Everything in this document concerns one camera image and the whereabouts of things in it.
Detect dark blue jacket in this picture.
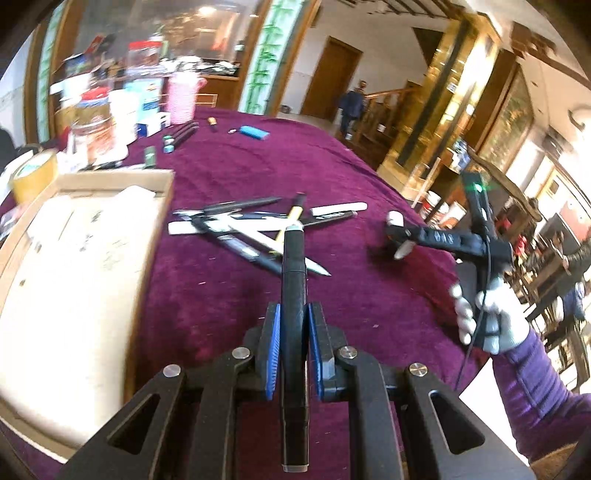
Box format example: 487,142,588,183
338,80,366,140

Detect glass jar with red lid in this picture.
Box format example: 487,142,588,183
68,90,116,163

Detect small white box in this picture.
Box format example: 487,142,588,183
136,113,171,138

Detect person's right hand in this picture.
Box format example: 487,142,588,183
450,276,531,356

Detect two dark markers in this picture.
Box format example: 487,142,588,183
165,127,200,154

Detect white paper sheet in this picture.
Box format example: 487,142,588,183
0,186,158,449

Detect black marker with teal cap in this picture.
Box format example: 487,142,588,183
164,122,198,146

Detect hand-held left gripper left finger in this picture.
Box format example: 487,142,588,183
58,302,282,480

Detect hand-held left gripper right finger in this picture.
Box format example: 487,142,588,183
307,302,536,480

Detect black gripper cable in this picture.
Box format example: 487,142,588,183
455,237,492,391

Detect long white marker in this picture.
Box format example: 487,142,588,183
167,220,259,236

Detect blue and black pen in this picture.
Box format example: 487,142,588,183
231,211,289,221

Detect black marker with grey caps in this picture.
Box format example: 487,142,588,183
281,224,310,474

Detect bottle in pink knitted sleeve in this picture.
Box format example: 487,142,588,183
165,73,207,126

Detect yellow and black pen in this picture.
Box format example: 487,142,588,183
274,193,308,245

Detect white and red bucket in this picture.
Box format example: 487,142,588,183
418,191,445,223

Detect white plastic tub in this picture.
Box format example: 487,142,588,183
108,89,140,145

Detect yellowish tape roll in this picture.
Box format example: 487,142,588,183
11,150,59,205

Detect thick black pen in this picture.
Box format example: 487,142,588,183
217,232,283,274

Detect blue label canister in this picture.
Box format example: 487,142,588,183
122,78,163,125

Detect silver and white pen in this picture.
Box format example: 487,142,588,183
203,218,332,278

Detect slim black pen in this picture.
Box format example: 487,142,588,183
302,211,358,228

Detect white marker with dark band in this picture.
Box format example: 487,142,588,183
310,202,368,217

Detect brown wooden door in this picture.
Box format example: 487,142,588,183
301,36,364,121

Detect clear plastic jar red lid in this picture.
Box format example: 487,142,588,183
124,41,168,80

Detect dark grey pen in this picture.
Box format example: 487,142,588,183
174,197,283,217

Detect bamboo painted glass panel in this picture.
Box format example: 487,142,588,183
239,0,306,117

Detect wooden stair railing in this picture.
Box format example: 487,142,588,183
359,82,419,155

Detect cardboard box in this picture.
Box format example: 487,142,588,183
0,169,175,462

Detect person's right forearm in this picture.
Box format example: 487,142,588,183
489,330,591,464

